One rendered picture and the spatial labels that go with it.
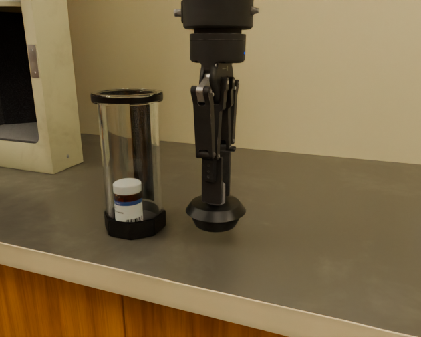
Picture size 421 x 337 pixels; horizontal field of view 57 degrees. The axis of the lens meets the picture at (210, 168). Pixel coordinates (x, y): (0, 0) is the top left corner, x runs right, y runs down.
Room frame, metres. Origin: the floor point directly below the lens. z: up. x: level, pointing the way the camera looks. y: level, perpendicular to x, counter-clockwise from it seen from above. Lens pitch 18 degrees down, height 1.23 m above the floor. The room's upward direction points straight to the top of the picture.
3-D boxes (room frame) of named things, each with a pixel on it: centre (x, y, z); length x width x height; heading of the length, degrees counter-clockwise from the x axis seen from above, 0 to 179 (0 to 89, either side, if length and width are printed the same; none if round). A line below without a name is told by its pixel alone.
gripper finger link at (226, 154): (0.56, -0.01, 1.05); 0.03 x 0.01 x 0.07; 69
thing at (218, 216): (0.55, -0.01, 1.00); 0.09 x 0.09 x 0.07
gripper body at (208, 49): (0.55, -0.01, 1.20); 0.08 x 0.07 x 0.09; 159
